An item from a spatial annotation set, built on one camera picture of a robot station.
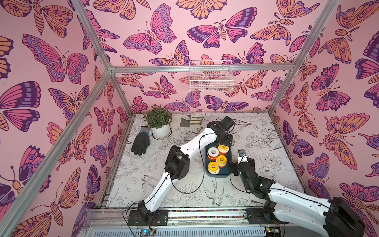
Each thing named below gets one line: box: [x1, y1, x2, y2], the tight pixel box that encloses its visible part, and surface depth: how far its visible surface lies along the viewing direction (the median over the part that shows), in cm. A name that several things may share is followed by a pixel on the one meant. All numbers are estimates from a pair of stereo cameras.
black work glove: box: [130, 125, 151, 156], surface depth 102 cm
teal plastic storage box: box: [204, 141, 232, 178], surface depth 89 cm
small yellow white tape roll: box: [215, 155, 228, 167], surface depth 91 cm
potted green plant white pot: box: [143, 103, 173, 140], surface depth 94 cm
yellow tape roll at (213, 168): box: [207, 160, 221, 175], surface depth 89 cm
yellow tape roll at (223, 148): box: [218, 144, 230, 154], surface depth 94 cm
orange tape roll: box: [206, 146, 220, 161], surface depth 94 cm
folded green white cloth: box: [179, 114, 203, 128], surface depth 119 cm
